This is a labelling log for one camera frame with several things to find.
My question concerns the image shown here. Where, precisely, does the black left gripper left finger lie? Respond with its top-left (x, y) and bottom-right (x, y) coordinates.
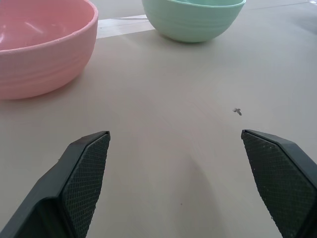
top-left (0, 130), bottom-right (111, 238)

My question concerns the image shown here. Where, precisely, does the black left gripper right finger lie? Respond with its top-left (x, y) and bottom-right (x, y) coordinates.
top-left (241, 129), bottom-right (317, 238)

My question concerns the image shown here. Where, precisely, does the pink plastic bowl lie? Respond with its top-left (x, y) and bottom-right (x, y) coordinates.
top-left (0, 0), bottom-right (99, 101)

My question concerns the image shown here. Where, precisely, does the green plastic bowl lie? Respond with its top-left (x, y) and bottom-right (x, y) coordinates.
top-left (141, 0), bottom-right (247, 44)

